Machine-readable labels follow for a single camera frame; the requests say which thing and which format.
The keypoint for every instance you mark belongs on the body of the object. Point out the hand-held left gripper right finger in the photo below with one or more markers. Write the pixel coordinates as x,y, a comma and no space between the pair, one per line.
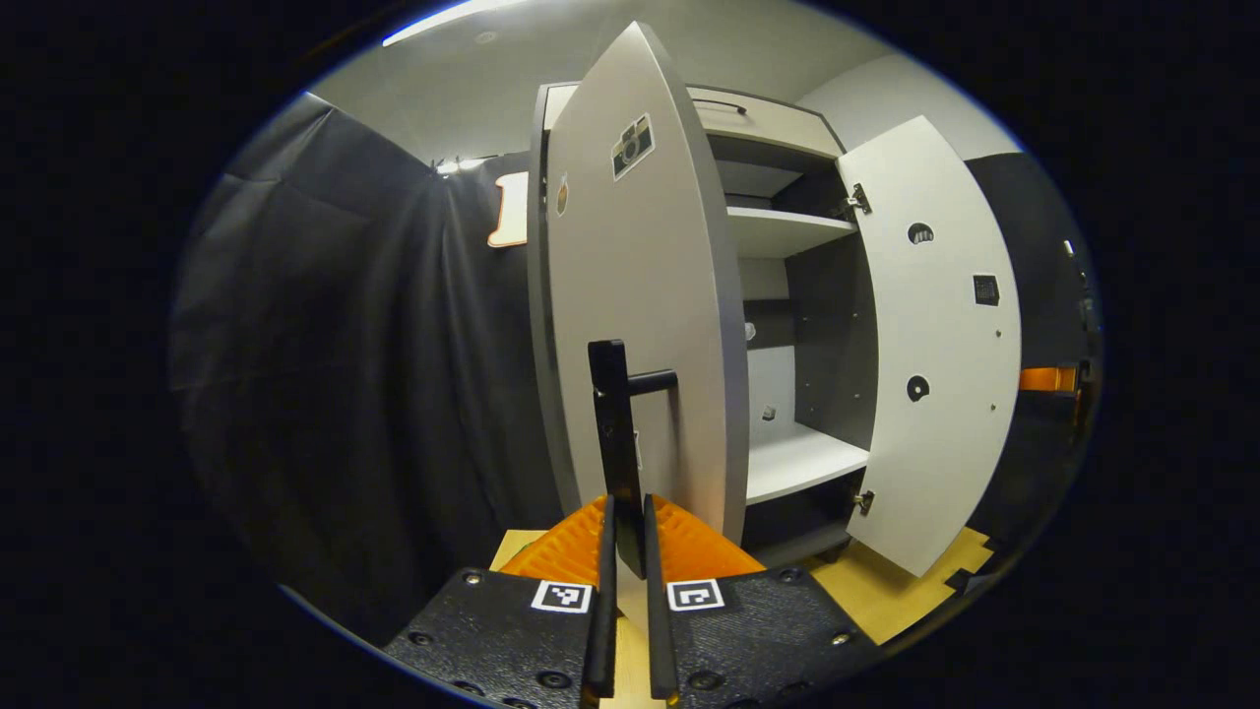
660,630

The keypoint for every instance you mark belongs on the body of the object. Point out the metal door hinge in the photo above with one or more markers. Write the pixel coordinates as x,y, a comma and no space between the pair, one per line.
859,200
864,502

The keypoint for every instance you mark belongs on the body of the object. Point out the grey double-door shoe cabinet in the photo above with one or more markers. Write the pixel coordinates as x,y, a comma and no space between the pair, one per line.
832,335

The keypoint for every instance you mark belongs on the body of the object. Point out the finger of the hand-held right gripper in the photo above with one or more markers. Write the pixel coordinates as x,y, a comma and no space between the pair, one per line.
1045,379

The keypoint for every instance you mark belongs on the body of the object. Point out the white cabinet drawer front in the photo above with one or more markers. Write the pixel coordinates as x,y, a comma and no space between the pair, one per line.
778,123

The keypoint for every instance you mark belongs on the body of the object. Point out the white cabinet door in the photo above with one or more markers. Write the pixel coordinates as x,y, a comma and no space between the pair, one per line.
935,345
640,276

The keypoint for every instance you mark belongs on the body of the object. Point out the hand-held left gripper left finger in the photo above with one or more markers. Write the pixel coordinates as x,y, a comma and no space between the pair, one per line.
602,630

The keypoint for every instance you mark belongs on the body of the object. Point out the black backdrop cloth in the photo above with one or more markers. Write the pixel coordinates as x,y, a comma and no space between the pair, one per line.
345,345

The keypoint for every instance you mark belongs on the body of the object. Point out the white cabinet shelf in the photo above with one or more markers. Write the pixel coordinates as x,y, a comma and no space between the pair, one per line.
797,458
778,231

